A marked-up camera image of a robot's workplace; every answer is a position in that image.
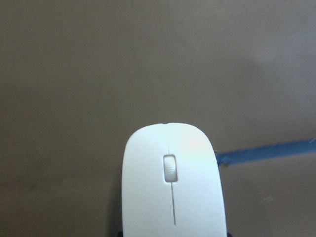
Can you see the white computer mouse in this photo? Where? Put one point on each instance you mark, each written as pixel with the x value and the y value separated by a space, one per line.
pixel 171 185

